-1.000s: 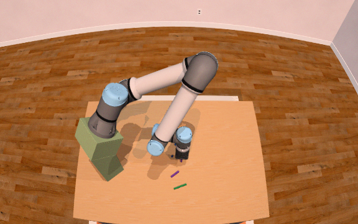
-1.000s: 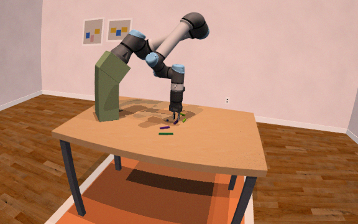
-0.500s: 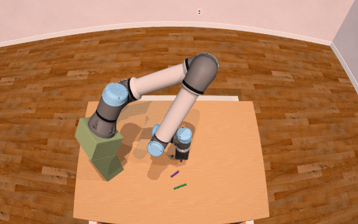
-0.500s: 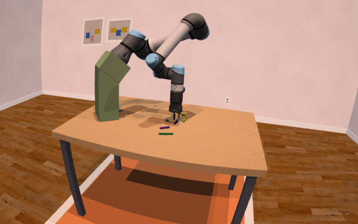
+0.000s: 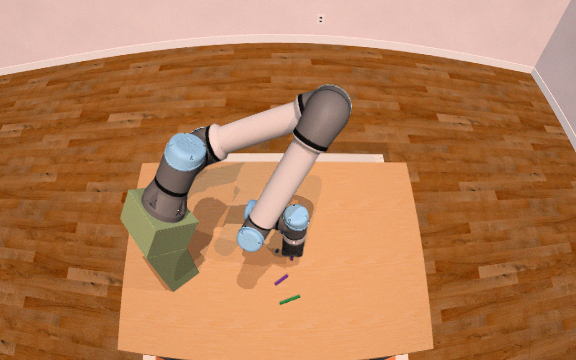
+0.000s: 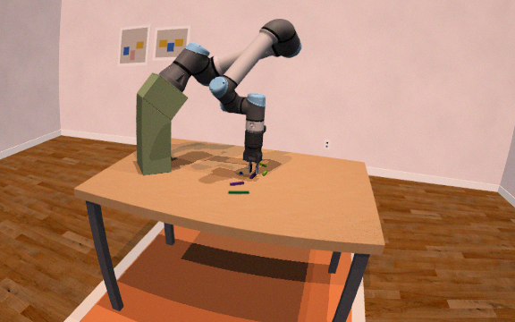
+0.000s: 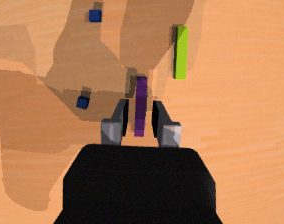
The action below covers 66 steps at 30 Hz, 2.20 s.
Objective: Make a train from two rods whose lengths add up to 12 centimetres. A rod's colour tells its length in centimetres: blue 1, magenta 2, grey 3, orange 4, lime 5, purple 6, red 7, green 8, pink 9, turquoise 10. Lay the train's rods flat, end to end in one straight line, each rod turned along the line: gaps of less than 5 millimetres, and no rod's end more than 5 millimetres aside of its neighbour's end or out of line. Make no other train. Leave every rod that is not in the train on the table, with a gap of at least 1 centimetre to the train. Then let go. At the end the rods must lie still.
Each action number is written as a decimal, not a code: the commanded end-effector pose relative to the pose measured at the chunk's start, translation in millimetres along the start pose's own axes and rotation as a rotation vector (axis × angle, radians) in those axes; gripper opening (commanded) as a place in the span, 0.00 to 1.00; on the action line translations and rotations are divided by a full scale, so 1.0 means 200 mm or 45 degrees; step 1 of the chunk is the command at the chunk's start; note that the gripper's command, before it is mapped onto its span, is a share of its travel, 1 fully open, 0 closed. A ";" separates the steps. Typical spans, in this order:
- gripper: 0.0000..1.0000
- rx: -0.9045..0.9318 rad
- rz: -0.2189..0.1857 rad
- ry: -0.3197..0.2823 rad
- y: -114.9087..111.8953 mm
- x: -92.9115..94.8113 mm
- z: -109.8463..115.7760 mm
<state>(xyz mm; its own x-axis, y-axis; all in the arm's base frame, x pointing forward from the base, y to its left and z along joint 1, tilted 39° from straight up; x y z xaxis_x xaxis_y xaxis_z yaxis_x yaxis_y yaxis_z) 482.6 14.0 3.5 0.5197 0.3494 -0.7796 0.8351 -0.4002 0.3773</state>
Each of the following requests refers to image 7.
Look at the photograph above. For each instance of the purple rod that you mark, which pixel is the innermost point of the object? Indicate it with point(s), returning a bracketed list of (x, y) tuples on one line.
[(140, 106)]

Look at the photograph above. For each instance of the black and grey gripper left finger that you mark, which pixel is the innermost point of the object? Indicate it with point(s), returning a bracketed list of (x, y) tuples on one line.
[(112, 130)]

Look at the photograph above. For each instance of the lime green rod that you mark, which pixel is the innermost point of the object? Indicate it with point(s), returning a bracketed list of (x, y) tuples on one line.
[(181, 48)]

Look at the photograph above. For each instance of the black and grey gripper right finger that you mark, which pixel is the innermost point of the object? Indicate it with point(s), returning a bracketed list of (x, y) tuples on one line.
[(167, 132)]

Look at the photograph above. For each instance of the small blue cube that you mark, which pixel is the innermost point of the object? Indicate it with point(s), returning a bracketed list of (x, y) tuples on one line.
[(83, 102), (95, 16)]

